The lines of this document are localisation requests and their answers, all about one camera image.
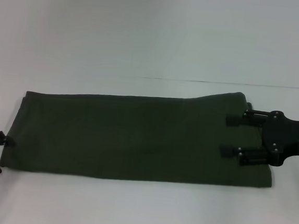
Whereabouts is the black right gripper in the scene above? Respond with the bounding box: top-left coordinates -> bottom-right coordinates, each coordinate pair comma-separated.
218,106 -> 299,172

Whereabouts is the dark green shirt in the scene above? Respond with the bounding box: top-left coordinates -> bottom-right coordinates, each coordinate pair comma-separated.
0,71 -> 281,195

